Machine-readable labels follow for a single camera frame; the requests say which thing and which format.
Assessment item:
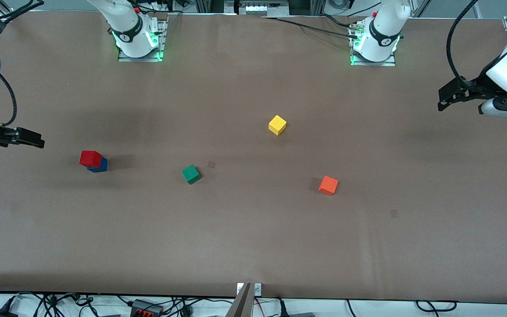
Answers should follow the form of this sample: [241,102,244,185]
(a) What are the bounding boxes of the red cube block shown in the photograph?
[79,150,103,169]

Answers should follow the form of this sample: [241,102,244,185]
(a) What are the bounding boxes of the blue cube block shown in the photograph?
[87,157,108,173]

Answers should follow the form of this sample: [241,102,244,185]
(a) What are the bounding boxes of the orange cube block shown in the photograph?
[318,176,339,196]

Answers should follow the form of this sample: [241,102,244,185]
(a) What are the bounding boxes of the green cube block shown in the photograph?
[181,165,202,185]

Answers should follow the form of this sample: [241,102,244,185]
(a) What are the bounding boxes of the yellow cube block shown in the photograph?
[268,115,287,136]

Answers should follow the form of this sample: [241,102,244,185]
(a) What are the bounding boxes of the black orange connector box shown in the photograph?
[130,299,164,317]

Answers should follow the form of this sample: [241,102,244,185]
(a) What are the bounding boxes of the grey electronics box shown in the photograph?
[235,0,290,16]

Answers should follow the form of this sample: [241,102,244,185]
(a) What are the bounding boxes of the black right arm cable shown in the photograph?
[0,0,45,128]

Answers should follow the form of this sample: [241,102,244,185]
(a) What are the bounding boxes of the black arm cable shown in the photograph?
[0,0,45,128]
[446,0,481,85]

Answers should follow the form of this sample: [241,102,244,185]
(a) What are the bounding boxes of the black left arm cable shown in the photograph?
[446,0,481,85]

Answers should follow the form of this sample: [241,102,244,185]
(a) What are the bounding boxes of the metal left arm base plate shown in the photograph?
[350,52,396,67]

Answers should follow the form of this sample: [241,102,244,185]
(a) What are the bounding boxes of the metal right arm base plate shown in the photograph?
[117,20,167,63]

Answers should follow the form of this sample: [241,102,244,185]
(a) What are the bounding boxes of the black cable on table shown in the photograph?
[262,13,362,40]

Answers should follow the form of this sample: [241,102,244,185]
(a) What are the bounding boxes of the black looped cable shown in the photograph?
[415,300,458,313]

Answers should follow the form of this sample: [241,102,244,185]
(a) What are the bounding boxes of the grey slanted post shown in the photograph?
[226,283,254,317]

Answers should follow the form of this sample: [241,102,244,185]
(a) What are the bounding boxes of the white metal bracket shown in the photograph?
[236,283,262,296]

